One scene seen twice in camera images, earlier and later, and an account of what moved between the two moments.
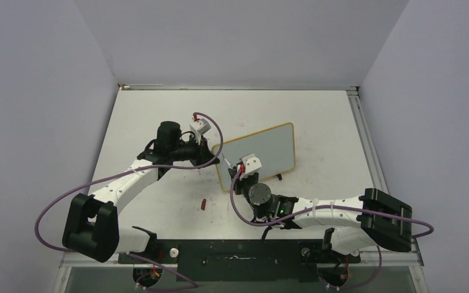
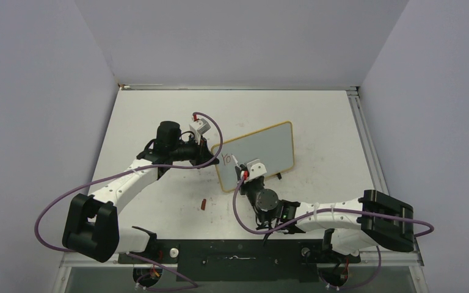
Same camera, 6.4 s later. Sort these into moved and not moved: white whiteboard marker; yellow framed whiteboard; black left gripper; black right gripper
Moved: white whiteboard marker
Not moved: yellow framed whiteboard; black right gripper; black left gripper
